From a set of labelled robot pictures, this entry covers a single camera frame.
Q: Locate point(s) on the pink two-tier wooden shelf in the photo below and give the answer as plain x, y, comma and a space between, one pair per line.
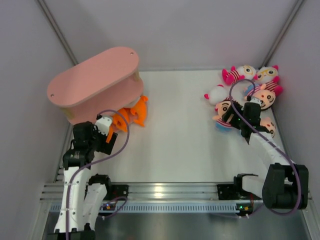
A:
109, 80

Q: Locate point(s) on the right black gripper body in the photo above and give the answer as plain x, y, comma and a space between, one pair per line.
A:
236, 121

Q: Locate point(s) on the orange plush toy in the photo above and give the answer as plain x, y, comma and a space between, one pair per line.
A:
140, 111
118, 120

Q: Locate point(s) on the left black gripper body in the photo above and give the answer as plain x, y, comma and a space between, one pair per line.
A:
98, 141

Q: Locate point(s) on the orange plush toy right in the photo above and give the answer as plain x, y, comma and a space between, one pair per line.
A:
140, 111

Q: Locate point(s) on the boy plush black hair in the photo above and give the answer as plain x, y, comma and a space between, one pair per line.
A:
221, 108

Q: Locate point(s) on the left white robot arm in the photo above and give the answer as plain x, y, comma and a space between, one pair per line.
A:
83, 190

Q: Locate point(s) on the white pink plush yellow glasses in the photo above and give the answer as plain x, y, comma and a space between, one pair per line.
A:
269, 75

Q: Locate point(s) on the boy plush red dot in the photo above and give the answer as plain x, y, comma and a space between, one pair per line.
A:
266, 97

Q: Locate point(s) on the orange plush toy middle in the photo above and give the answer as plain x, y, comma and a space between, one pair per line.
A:
118, 120

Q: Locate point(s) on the white slotted cable duct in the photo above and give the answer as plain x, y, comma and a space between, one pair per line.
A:
177, 207

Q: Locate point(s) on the white pink plush face down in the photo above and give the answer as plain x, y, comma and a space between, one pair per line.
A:
216, 95

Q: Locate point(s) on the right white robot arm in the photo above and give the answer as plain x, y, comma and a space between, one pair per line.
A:
282, 184

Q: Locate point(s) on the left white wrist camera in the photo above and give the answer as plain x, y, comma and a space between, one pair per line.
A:
103, 124

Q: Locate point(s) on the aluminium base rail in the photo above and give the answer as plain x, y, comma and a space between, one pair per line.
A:
176, 191

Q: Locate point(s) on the white pink plush back left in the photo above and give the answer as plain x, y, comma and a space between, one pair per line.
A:
238, 73

